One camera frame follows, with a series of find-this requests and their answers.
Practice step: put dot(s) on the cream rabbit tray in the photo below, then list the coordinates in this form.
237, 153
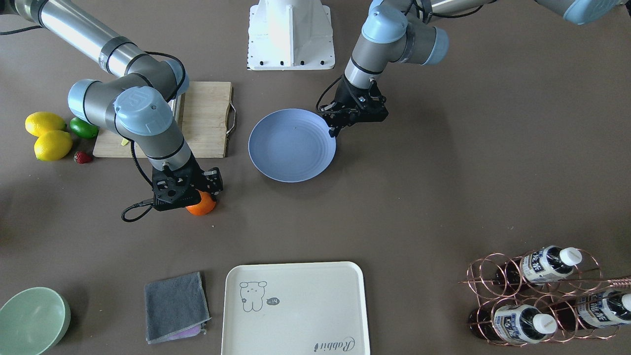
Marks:
316, 308

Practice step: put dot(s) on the yellow lemon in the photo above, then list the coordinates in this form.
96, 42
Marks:
53, 145
41, 122

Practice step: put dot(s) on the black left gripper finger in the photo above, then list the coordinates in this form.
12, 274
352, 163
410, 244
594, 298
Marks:
334, 131

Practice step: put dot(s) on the tea bottle one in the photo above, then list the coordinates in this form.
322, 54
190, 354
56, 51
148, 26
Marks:
511, 324

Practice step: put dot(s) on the red strawberry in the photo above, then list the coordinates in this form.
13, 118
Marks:
82, 157

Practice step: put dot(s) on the blue plate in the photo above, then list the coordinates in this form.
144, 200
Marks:
291, 145

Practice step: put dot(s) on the copper wire bottle rack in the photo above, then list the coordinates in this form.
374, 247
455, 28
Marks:
587, 278

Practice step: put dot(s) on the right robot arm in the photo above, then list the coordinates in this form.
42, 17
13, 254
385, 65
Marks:
134, 105

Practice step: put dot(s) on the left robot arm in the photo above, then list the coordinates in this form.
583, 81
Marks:
408, 32

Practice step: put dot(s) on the yellow lemon upper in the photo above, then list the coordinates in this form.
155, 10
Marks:
41, 122

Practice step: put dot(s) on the tea bottle three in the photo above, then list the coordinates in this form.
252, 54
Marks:
604, 309

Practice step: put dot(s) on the grey folded cloth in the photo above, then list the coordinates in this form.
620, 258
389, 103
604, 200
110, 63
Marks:
176, 308

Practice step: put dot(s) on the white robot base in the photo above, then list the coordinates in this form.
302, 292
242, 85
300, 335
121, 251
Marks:
290, 35

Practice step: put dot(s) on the green bowl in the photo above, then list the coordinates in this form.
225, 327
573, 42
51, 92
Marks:
33, 321

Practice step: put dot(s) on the yellow lemon lower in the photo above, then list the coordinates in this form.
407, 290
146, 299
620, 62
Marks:
53, 145

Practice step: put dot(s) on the green lime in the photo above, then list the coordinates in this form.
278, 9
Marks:
83, 129

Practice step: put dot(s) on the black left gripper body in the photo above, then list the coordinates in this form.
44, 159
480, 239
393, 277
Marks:
346, 99

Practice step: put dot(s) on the tea bottle two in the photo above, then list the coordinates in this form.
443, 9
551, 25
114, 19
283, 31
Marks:
548, 264

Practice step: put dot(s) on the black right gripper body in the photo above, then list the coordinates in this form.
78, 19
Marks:
195, 174

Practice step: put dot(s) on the wooden cutting board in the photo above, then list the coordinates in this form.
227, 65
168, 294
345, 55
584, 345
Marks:
203, 119

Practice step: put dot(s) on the orange mandarin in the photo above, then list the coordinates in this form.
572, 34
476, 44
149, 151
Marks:
204, 207

